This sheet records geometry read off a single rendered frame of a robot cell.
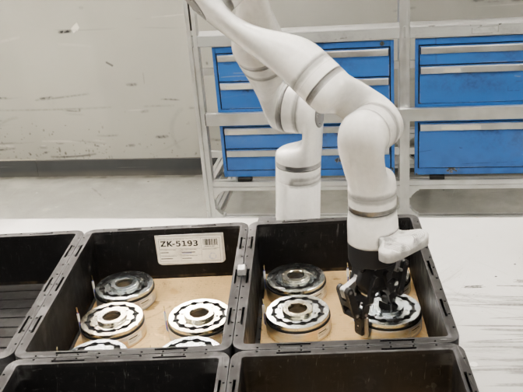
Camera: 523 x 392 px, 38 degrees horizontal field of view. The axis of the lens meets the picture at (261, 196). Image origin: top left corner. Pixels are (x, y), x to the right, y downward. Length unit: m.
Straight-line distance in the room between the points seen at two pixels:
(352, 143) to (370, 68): 2.01
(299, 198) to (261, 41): 0.51
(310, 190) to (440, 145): 1.67
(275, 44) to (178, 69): 3.00
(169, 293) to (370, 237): 0.43
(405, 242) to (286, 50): 0.31
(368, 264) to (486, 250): 0.67
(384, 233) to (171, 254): 0.46
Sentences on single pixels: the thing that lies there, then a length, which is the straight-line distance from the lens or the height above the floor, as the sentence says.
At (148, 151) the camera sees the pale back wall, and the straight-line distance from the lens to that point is 4.24.
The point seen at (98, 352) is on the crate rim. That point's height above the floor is 0.93.
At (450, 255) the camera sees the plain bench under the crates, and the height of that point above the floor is 0.70.
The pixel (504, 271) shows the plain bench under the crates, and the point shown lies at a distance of 1.67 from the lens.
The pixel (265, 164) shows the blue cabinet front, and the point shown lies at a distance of 3.19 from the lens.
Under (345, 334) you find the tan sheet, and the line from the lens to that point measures 1.21.
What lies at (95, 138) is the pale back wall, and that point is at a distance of 4.32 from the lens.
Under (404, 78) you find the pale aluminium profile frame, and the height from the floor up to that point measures 0.73.
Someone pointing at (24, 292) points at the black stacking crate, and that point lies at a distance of 1.47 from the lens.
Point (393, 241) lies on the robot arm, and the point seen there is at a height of 1.01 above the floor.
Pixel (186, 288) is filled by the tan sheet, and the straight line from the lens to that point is 1.37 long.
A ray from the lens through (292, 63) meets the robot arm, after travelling 1.06.
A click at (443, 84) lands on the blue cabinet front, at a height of 0.70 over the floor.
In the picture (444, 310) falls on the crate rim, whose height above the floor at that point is 0.92.
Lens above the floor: 1.50
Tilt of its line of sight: 23 degrees down
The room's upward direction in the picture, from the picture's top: 5 degrees counter-clockwise
